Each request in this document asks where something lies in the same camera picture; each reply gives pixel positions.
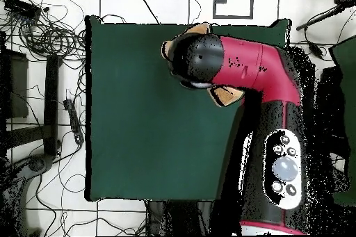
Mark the black power strip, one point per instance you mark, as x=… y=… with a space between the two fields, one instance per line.
x=73 y=120

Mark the black stand base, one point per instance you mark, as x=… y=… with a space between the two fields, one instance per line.
x=39 y=163

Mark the black electronics box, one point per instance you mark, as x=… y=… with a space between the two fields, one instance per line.
x=22 y=7

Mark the black metal frame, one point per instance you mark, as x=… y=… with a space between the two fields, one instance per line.
x=51 y=103

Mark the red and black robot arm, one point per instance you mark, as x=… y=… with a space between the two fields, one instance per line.
x=244 y=64

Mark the tan terry towel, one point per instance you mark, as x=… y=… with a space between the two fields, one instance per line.
x=225 y=96

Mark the black tripod leg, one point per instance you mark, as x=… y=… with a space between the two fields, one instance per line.
x=319 y=17

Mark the black power adapter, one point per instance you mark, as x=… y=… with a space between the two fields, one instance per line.
x=315 y=50

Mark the dark green tablecloth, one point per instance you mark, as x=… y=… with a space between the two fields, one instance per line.
x=133 y=137

